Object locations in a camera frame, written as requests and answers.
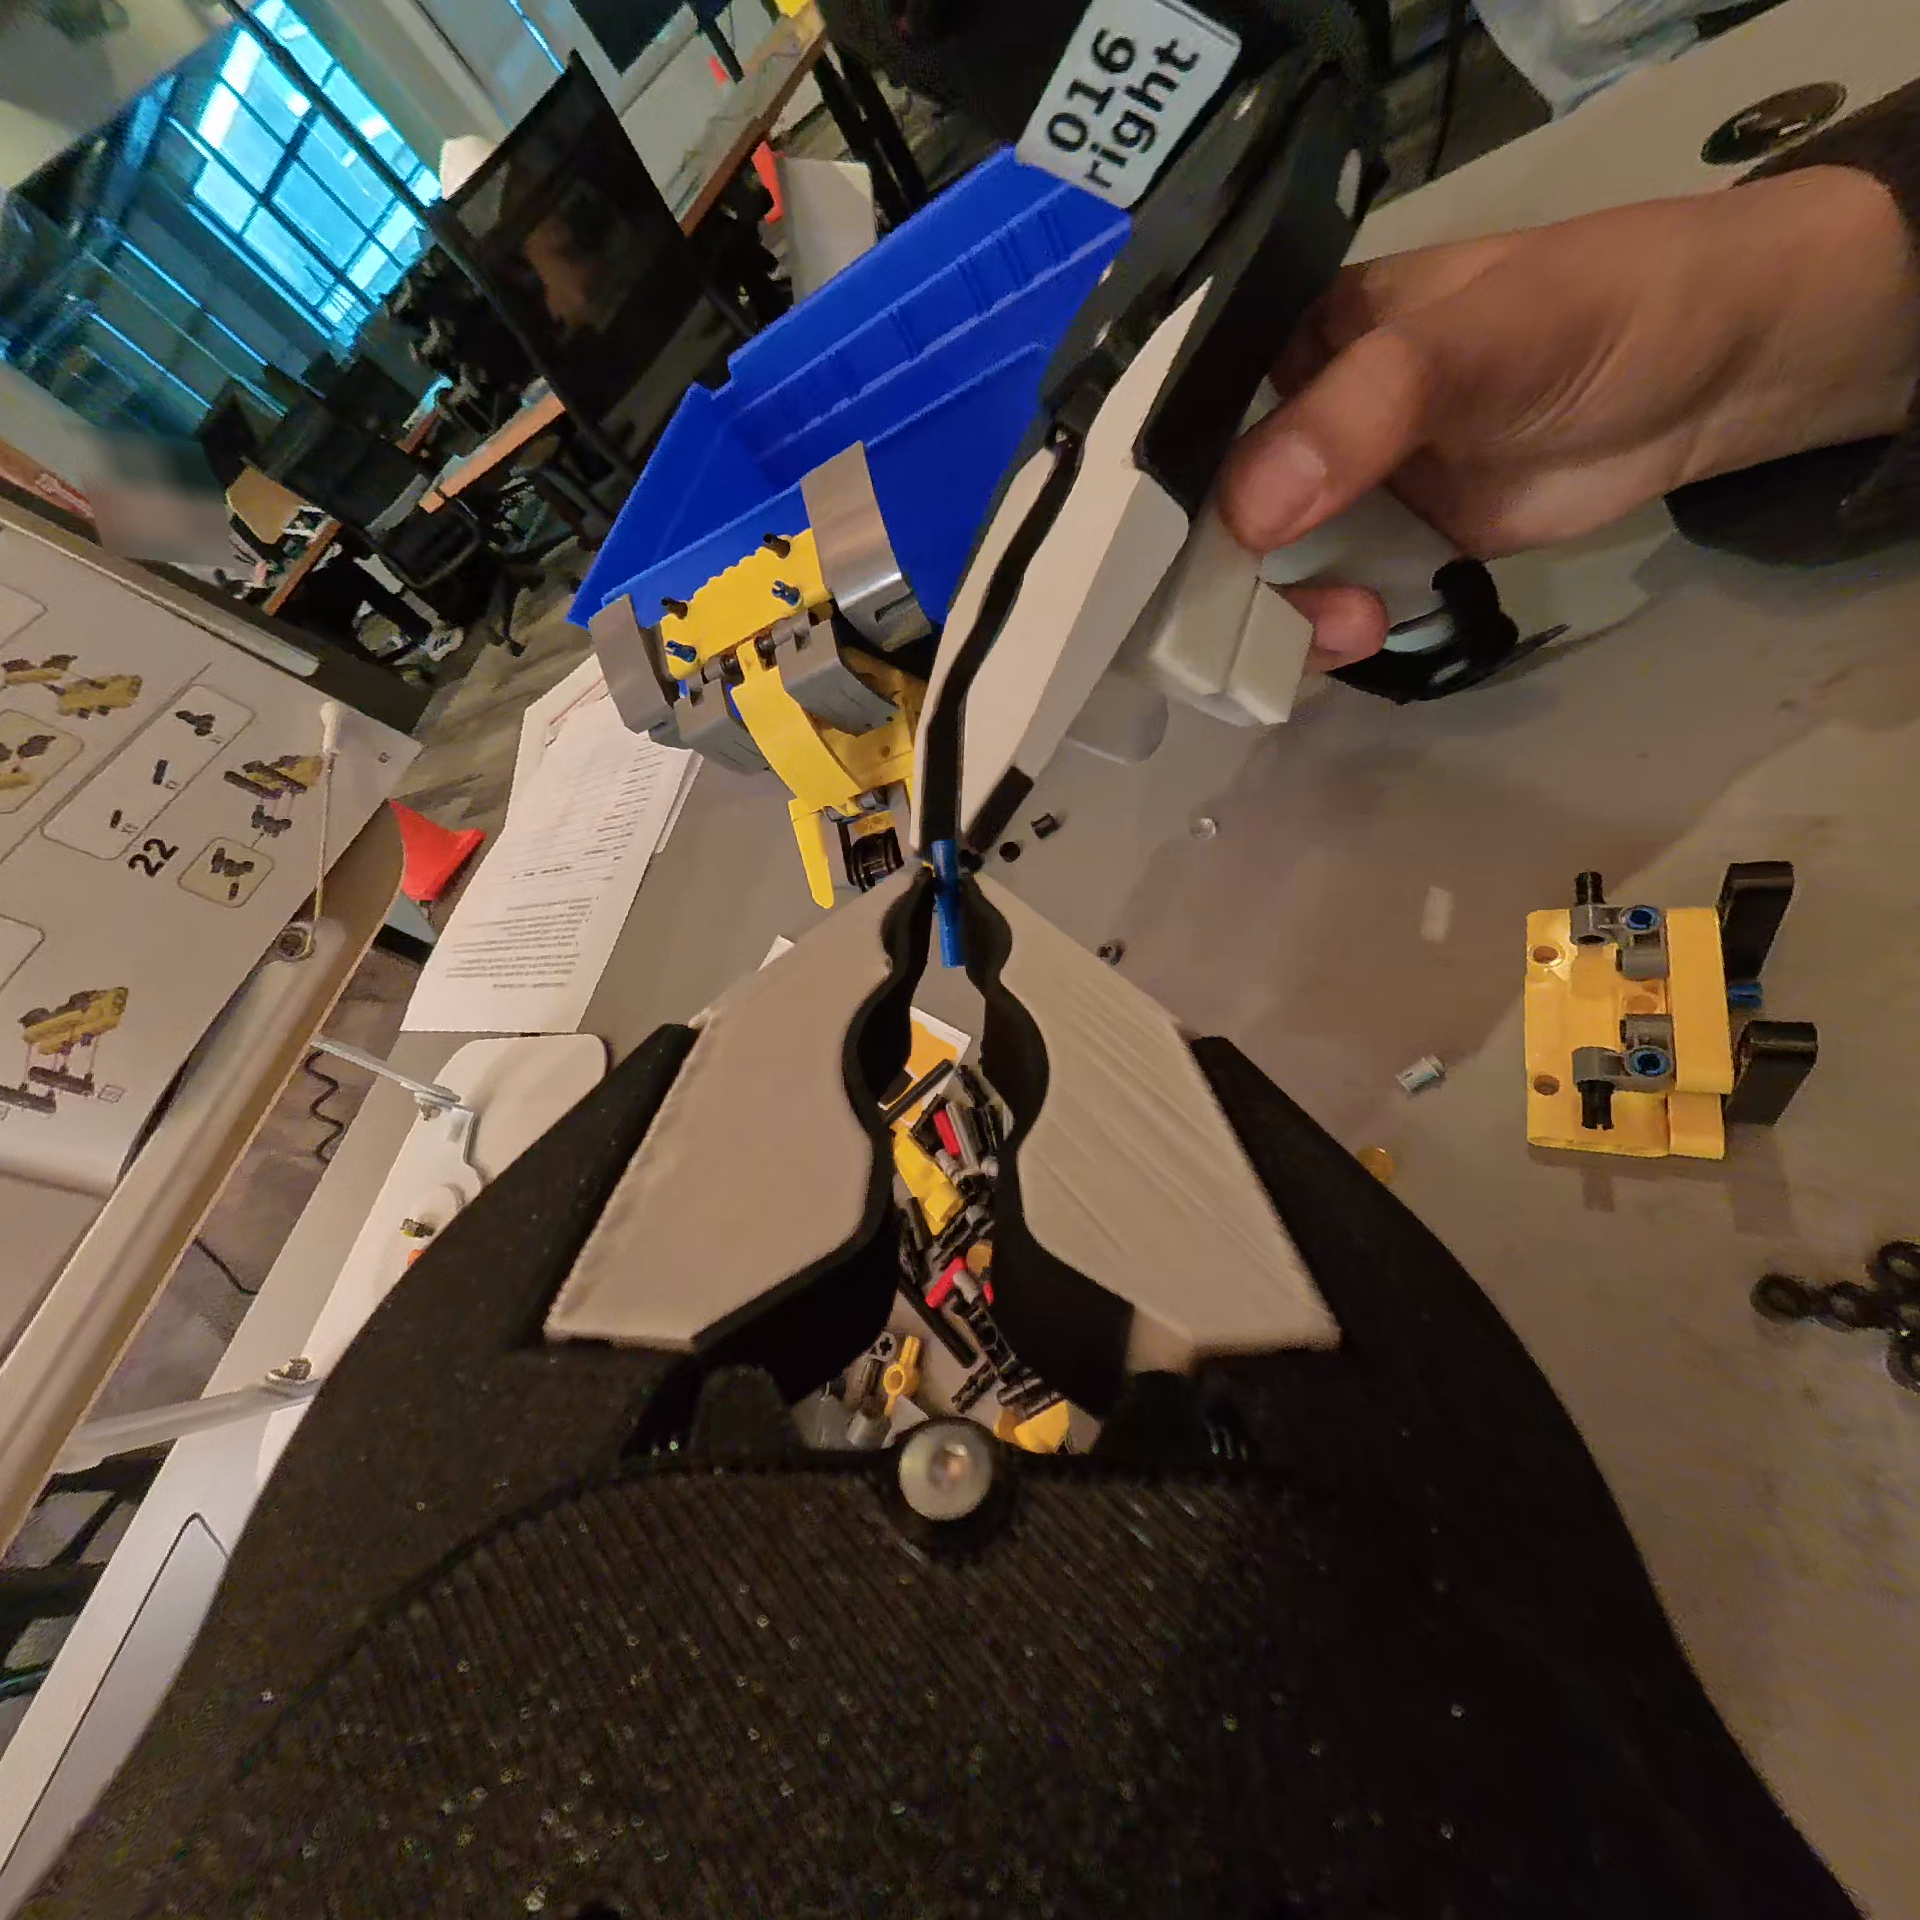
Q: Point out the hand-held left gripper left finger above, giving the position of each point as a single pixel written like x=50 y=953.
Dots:
x=734 y=1186

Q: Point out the white book stand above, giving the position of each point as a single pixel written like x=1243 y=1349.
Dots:
x=194 y=1169

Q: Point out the pale blue bush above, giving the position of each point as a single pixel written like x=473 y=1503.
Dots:
x=1418 y=1073

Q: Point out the person's right forearm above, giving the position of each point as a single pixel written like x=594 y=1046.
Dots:
x=1801 y=511

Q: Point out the blue connector pin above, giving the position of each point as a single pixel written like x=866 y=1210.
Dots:
x=945 y=899

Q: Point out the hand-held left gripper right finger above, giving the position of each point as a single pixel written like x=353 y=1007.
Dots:
x=1155 y=1186

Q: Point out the yellow toy vehicle model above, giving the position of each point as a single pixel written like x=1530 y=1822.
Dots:
x=759 y=599

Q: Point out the person's right hand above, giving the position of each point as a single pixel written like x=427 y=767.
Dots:
x=1575 y=345

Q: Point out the building instruction booklet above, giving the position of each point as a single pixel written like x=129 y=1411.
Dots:
x=120 y=781

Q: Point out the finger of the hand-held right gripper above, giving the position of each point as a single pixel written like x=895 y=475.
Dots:
x=949 y=675
x=1081 y=599

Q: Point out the black table grommet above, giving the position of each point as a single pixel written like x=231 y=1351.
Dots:
x=1771 y=123

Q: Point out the orange cone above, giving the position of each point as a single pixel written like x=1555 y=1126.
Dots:
x=435 y=846
x=766 y=180

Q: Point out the white printed paper sheet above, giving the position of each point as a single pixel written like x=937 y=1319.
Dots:
x=585 y=841

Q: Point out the blue plastic bin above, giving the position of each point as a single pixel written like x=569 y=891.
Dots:
x=900 y=376

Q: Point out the black computer monitor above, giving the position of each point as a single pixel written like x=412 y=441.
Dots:
x=585 y=255

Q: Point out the pile of building brick pieces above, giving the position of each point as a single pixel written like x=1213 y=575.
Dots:
x=945 y=1157

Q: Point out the yellow brick subassembly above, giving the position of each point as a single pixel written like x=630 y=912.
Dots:
x=1553 y=1051

